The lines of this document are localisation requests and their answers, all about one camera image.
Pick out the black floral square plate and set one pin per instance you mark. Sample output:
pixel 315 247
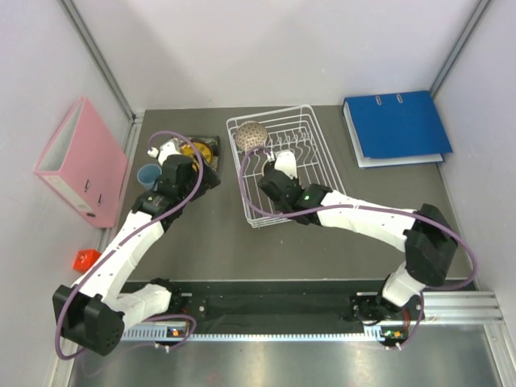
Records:
pixel 213 142

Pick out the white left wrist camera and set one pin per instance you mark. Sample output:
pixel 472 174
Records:
pixel 164 151

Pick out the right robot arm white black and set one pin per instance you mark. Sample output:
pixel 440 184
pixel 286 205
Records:
pixel 428 250

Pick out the beige patterned bowl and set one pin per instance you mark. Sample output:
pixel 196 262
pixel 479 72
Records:
pixel 250 135

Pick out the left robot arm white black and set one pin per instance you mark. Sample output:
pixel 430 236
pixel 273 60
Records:
pixel 93 313

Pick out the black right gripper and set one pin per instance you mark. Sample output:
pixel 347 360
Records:
pixel 277 206

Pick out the red box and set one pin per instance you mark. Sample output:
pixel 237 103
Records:
pixel 85 259

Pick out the black orange patterned mug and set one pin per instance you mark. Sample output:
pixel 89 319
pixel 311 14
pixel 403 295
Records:
pixel 267 167

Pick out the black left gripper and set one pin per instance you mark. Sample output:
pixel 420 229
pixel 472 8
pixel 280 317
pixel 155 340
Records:
pixel 210 181

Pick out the pink ring binder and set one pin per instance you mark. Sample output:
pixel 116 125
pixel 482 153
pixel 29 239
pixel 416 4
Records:
pixel 85 165

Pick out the grey slotted cable duct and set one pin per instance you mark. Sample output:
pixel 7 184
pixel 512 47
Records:
pixel 164 333

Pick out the light blue plastic cup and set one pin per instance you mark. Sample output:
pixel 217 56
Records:
pixel 148 174

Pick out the aluminium frame rail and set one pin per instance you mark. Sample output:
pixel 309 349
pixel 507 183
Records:
pixel 461 308

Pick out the white wire dish rack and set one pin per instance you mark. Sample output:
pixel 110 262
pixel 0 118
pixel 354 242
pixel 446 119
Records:
pixel 294 129

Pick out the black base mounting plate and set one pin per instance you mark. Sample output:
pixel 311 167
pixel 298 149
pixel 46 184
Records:
pixel 345 299

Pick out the blue ring binder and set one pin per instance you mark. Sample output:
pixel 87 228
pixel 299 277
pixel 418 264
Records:
pixel 395 129

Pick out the yellow round plate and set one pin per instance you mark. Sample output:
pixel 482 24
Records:
pixel 203 148

